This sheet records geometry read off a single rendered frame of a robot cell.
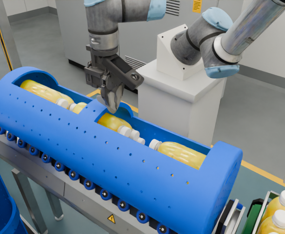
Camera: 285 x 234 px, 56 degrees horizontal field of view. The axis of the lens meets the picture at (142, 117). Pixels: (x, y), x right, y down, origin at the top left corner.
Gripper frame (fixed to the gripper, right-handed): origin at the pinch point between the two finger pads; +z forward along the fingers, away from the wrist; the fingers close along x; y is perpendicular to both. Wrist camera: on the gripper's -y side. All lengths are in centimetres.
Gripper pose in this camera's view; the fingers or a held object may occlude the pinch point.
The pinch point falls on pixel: (115, 110)
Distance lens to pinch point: 82.6
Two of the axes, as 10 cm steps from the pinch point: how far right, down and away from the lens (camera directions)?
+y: -8.3, -3.4, 4.5
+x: -5.6, 5.0, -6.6
